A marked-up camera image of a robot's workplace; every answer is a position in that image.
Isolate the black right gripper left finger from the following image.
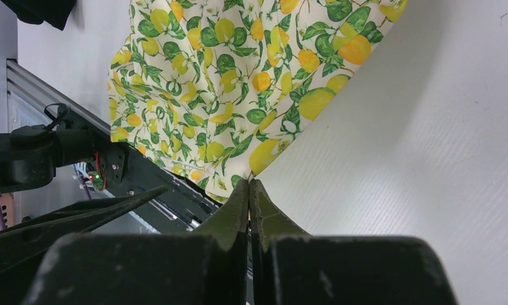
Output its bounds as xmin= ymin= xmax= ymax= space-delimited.
xmin=23 ymin=180 xmax=249 ymax=304

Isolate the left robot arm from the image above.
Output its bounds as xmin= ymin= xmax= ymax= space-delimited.
xmin=0 ymin=103 xmax=167 ymax=304

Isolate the lemon print skirt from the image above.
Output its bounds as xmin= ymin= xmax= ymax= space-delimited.
xmin=107 ymin=0 xmax=408 ymax=203

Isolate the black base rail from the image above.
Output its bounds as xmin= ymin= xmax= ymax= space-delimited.
xmin=68 ymin=122 xmax=221 ymax=234

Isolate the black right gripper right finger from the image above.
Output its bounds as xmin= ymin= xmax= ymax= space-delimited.
xmin=249 ymin=180 xmax=457 ymax=304

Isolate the black cloth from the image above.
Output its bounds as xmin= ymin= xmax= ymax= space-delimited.
xmin=1 ymin=0 xmax=77 ymax=31

